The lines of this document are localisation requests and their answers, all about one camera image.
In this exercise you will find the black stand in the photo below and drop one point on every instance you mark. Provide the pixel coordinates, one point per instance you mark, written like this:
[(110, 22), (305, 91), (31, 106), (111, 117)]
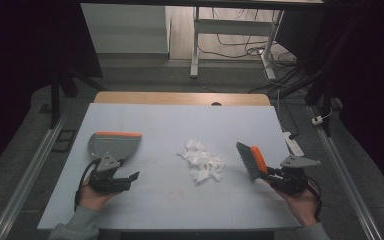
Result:
[(56, 96), (326, 100)]

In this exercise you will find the black curtain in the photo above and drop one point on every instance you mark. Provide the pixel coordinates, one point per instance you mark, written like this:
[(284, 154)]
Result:
[(373, 66), (20, 50)]

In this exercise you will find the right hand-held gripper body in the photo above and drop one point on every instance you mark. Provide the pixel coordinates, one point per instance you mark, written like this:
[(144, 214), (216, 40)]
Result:
[(291, 183)]

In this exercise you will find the aluminium floor rail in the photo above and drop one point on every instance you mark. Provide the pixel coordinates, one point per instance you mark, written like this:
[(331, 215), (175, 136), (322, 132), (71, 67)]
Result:
[(346, 180), (30, 176)]

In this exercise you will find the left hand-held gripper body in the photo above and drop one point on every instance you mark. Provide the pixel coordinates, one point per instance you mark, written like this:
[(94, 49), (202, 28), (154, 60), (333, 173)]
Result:
[(108, 185)]

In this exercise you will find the small white adapter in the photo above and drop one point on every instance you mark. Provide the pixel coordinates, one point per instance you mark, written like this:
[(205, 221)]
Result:
[(317, 120)]

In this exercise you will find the grey dustpan with orange edge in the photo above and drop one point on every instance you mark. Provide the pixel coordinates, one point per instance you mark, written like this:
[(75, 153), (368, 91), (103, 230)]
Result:
[(116, 145)]

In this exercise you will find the pale blue table mat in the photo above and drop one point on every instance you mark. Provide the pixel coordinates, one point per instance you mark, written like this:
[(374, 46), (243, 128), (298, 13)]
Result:
[(166, 210)]

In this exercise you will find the person's left hand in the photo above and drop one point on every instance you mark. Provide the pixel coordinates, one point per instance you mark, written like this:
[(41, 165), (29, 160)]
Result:
[(91, 200)]

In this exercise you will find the pile of white paper scraps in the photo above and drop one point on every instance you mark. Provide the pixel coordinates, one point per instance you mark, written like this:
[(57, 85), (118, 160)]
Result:
[(203, 163)]

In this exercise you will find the black rectangular floor frame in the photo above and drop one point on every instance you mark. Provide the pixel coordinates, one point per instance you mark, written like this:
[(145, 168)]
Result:
[(57, 144)]

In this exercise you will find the person's right hand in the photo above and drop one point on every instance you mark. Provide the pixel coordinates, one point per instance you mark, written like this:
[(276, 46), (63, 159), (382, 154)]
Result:
[(301, 208)]

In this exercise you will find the orange brush with grey bristles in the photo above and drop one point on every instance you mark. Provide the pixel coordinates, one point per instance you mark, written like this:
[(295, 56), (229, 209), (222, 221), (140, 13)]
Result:
[(251, 161)]

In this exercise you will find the white desk frame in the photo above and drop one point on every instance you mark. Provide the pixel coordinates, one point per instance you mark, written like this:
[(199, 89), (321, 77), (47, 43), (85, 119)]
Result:
[(233, 27)]

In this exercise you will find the wooden table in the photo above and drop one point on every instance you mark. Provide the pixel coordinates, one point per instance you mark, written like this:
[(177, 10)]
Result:
[(180, 98)]

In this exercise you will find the white power strip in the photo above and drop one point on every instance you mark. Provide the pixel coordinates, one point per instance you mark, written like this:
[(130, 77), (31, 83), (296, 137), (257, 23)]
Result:
[(293, 145)]

